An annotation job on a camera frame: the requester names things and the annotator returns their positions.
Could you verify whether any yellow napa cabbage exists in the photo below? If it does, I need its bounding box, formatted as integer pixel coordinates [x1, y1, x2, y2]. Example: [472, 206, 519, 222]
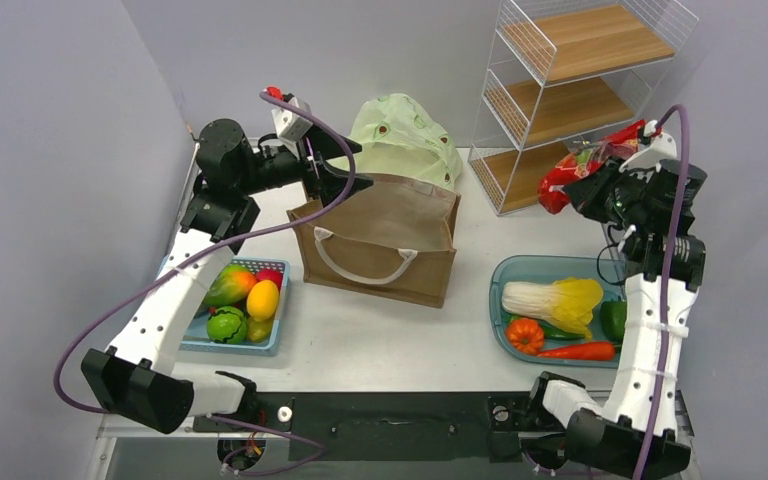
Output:
[501, 277, 604, 341]

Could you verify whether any white wire wooden shelf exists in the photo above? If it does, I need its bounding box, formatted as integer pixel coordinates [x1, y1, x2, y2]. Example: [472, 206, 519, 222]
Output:
[468, 1, 699, 215]

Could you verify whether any yellow lemon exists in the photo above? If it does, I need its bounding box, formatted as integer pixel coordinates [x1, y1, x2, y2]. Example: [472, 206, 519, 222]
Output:
[246, 280, 280, 321]

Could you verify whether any teal plastic tray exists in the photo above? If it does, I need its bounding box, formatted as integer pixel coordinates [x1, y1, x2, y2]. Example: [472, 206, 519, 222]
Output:
[489, 255, 625, 370]

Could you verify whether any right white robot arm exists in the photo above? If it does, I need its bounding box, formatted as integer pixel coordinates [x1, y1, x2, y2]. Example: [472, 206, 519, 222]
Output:
[525, 159, 707, 479]

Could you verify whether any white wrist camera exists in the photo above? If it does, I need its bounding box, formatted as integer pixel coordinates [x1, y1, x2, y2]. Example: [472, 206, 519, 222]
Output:
[272, 94, 313, 143]
[619, 125, 679, 173]

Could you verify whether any green bell pepper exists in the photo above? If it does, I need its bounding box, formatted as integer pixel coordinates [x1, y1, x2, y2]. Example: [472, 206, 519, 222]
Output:
[599, 300, 627, 343]

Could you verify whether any yellow green pear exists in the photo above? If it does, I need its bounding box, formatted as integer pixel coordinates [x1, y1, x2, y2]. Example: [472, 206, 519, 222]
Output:
[246, 318, 274, 343]

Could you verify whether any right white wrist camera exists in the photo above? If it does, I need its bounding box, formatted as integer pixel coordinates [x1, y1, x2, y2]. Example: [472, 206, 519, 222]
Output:
[619, 125, 679, 173]

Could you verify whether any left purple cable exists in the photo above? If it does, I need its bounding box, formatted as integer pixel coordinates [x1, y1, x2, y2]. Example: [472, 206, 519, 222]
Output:
[52, 89, 359, 478]

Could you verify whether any red snack bag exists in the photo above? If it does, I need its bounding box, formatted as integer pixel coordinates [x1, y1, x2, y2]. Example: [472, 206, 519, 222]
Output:
[537, 120, 645, 214]

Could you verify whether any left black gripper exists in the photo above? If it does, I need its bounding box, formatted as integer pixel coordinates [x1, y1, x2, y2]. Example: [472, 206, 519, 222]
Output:
[236, 116, 372, 205]

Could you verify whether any orange mini pumpkin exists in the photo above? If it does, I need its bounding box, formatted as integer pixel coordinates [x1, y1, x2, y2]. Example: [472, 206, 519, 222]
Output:
[505, 317, 545, 356]

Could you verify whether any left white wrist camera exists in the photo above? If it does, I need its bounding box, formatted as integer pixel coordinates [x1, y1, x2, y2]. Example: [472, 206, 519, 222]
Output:
[272, 94, 313, 143]

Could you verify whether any red green mango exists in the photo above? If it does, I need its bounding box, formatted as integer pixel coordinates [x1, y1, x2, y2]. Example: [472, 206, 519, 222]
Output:
[203, 264, 258, 307]

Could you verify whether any red apple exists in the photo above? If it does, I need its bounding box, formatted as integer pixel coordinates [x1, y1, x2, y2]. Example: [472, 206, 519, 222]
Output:
[255, 268, 284, 290]

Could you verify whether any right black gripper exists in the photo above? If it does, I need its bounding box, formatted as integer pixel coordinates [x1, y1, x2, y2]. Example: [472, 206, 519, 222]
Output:
[564, 155, 652, 229]

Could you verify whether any brown jute tote bag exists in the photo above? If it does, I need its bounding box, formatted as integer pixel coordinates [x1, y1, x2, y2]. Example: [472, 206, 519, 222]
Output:
[287, 174, 461, 308]

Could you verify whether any green plastic grocery bag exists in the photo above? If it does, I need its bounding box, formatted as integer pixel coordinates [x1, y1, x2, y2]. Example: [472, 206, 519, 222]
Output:
[349, 93, 463, 191]

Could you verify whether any small green watermelon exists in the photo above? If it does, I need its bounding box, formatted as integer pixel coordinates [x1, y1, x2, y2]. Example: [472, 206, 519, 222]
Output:
[206, 306, 248, 345]

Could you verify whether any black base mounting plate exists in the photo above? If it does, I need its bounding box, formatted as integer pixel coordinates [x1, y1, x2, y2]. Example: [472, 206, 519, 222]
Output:
[191, 390, 558, 464]

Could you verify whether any red chili pepper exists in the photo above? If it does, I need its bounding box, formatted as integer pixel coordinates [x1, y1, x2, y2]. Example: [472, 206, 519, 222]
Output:
[538, 341, 617, 361]

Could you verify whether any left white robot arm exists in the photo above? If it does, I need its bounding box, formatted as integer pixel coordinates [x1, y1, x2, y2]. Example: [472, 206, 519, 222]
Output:
[80, 119, 373, 434]

